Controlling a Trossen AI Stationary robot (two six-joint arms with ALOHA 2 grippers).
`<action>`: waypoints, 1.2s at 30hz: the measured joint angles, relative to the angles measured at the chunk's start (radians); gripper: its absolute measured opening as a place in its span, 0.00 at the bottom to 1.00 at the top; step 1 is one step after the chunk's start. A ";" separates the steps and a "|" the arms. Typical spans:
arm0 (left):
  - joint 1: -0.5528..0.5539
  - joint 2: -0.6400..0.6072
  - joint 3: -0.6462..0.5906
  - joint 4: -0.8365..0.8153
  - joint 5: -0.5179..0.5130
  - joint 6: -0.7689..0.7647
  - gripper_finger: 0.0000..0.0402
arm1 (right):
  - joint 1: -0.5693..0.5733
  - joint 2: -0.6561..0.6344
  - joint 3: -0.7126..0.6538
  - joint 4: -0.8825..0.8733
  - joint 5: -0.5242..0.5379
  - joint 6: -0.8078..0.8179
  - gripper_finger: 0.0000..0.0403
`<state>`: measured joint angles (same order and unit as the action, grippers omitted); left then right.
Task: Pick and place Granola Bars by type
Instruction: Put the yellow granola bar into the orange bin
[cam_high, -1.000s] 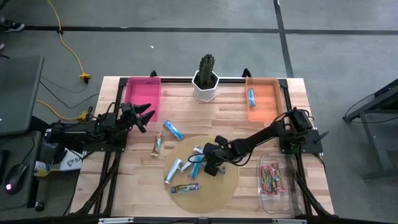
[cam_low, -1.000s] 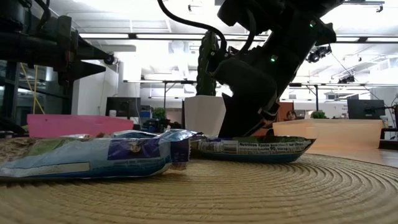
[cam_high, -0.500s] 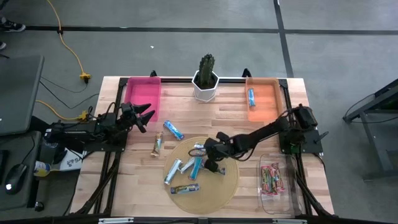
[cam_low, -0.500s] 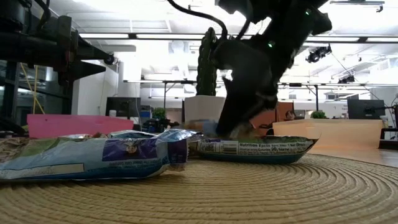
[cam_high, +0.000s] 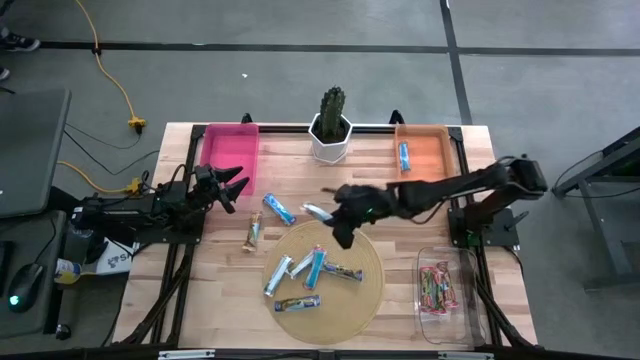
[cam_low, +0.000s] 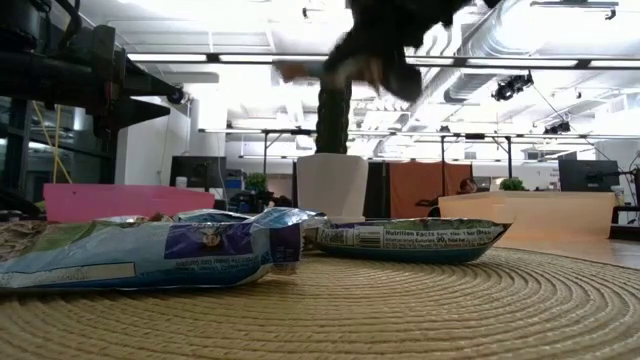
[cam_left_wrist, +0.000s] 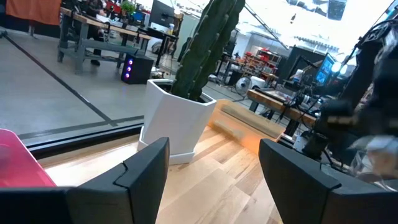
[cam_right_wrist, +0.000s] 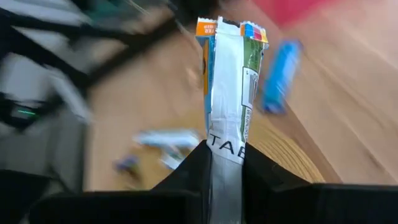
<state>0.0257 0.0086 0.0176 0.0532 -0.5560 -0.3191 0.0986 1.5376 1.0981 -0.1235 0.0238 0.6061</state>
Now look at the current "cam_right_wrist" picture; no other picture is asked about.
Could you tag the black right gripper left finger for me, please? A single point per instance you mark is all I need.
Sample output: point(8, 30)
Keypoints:
point(171, 202)

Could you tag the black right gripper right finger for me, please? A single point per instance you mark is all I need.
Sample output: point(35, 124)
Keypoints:
point(280, 202)

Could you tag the pink plastic bin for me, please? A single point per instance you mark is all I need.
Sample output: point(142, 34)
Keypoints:
point(286, 11)

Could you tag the round woven straw placemat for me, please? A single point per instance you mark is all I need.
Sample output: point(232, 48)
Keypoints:
point(280, 155)

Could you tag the blue Chewy granola bar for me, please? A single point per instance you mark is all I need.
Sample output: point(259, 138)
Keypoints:
point(281, 77)
point(127, 163)

